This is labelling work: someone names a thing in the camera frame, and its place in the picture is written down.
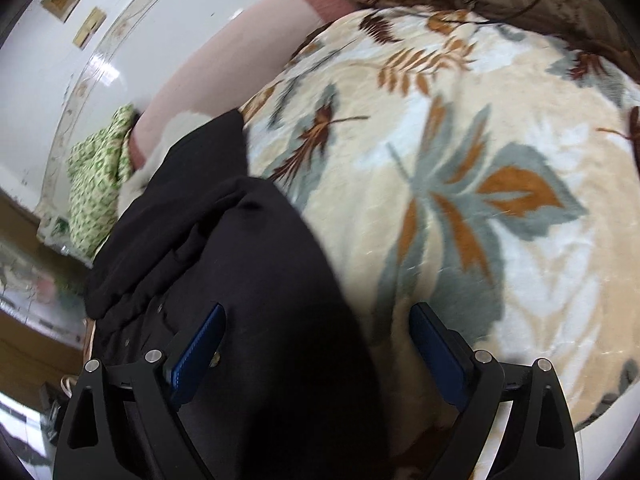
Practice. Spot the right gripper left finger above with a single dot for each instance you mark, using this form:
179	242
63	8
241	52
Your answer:
122	421

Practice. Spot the pink bed headboard cushion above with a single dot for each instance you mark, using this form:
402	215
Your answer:
233	65

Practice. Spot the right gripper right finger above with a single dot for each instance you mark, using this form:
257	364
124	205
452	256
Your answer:
539	440

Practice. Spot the leaf pattern fleece blanket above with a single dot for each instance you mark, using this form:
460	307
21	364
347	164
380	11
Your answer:
486	171

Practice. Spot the green checkered folded quilt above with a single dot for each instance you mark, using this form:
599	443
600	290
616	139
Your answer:
97	168

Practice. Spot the dark navy hooded coat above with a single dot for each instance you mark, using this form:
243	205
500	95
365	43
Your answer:
294	393

